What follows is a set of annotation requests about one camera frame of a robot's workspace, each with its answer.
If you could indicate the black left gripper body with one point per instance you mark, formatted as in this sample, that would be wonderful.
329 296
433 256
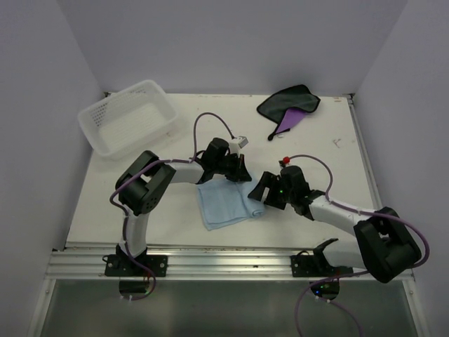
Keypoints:
229 166

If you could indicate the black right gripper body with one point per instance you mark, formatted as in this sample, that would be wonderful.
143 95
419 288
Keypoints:
290 196

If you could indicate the light blue towel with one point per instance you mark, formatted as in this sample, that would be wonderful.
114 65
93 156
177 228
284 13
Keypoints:
223 203

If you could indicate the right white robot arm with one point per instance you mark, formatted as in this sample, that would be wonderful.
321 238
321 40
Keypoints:
382 244

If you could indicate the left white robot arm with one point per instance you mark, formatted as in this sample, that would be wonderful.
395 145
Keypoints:
141 187

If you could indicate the dark grey purple cloth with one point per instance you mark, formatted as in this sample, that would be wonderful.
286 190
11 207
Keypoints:
288 107

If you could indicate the white perforated plastic basket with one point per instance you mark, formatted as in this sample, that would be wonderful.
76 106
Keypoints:
128 119

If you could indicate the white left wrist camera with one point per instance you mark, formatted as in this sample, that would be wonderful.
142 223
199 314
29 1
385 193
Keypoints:
237 144

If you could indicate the aluminium mounting rail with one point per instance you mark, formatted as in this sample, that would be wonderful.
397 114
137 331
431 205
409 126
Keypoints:
184 263

